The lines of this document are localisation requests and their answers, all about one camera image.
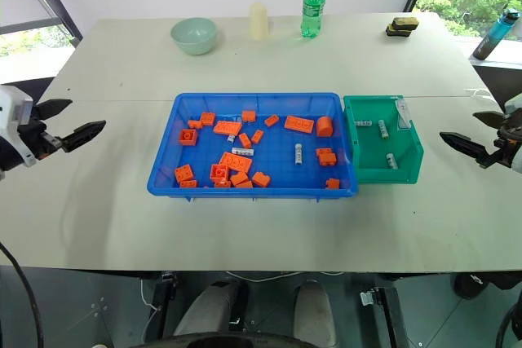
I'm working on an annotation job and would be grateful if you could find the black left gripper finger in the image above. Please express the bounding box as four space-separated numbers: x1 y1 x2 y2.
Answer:
38 98 73 121
60 120 107 154

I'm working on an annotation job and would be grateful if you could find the clear label card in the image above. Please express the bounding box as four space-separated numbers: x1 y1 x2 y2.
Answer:
395 98 412 131

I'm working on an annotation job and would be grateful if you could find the white cable under table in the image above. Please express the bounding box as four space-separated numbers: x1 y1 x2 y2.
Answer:
139 270 346 348

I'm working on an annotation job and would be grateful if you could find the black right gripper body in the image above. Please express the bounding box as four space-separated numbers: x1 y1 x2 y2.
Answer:
489 109 522 168

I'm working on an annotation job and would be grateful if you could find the long orange building plate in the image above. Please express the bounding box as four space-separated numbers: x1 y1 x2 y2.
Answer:
218 151 253 173

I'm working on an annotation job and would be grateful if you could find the long orange building brick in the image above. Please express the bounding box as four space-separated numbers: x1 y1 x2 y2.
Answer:
212 120 243 137

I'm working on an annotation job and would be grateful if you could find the long flat orange brick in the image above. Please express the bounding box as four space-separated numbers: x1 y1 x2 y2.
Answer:
283 114 316 134

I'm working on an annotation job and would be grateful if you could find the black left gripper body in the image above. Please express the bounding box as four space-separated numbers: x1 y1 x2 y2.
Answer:
18 104 64 158

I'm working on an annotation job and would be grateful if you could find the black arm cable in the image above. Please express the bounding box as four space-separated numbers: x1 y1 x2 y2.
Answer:
0 240 45 348
494 306 522 348

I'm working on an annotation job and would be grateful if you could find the yellow black sponge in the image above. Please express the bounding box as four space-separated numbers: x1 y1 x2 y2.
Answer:
385 24 414 40
391 16 420 30

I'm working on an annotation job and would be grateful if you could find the green soda bottle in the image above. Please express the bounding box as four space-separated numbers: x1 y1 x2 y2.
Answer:
300 0 326 39

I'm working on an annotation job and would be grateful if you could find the grey rounded robot leg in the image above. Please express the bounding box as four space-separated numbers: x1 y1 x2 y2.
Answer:
293 280 338 348
173 281 248 339

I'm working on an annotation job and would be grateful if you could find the cream plastic bottle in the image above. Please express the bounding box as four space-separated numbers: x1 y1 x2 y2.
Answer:
249 2 270 42

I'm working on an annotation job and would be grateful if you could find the square orange building block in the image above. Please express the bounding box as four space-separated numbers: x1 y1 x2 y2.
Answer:
179 128 199 147
210 163 231 183

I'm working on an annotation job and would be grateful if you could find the blue plastic tray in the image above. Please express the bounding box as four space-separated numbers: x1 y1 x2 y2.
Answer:
146 92 360 202

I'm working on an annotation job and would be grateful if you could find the black caster wheel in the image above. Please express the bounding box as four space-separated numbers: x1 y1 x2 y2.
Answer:
453 272 493 301

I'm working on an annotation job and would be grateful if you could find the orange cylinder block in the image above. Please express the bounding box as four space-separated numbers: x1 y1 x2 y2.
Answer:
316 115 335 139

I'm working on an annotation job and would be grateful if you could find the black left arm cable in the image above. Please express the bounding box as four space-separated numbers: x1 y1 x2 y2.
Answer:
0 240 45 348

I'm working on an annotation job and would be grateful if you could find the blue water bottle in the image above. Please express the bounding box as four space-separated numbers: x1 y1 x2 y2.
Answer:
472 7 520 61

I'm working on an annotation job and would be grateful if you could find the pale green bowl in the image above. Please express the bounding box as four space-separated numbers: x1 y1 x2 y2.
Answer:
170 17 219 56

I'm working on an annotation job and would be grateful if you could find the green plastic bin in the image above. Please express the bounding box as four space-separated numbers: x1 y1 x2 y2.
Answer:
342 95 425 185

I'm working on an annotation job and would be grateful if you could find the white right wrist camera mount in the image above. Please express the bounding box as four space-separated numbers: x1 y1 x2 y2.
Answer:
503 92 522 115

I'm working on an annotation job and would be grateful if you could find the white cord on table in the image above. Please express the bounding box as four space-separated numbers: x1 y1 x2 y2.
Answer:
464 87 495 103

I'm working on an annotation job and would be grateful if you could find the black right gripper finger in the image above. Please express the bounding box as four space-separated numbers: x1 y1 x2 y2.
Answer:
439 131 491 168
472 110 507 130

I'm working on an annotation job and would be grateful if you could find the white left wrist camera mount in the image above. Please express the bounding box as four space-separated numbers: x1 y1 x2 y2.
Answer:
0 85 38 170

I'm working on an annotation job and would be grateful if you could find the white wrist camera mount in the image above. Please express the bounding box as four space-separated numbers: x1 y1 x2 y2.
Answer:
0 85 38 170
503 92 522 115

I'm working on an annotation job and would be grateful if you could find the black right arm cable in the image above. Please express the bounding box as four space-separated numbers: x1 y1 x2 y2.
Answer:
494 306 522 348

